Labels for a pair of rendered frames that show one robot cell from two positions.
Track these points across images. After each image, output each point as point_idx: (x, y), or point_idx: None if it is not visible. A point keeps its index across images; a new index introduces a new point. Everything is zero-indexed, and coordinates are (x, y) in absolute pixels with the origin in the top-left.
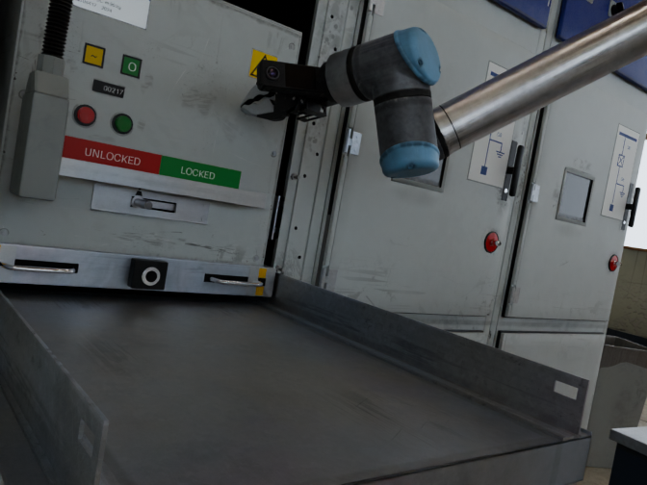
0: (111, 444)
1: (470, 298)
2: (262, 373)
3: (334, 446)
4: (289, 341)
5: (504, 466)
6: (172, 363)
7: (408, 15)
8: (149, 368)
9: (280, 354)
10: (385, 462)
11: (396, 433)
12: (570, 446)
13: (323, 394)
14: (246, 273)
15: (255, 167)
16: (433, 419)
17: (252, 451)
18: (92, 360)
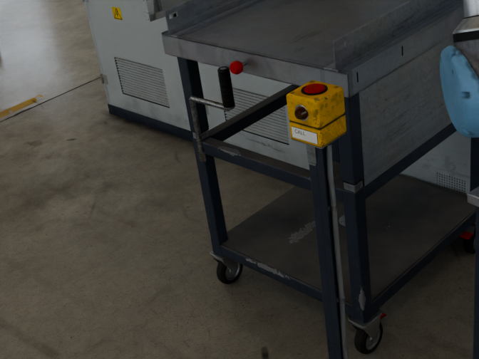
0: (213, 24)
1: None
2: (315, 18)
3: (249, 40)
4: (392, 7)
5: (286, 67)
6: (299, 8)
7: None
8: (286, 8)
9: (357, 12)
10: (245, 48)
11: (277, 45)
12: (331, 74)
13: (306, 29)
14: None
15: None
16: (308, 47)
17: (229, 35)
18: (279, 2)
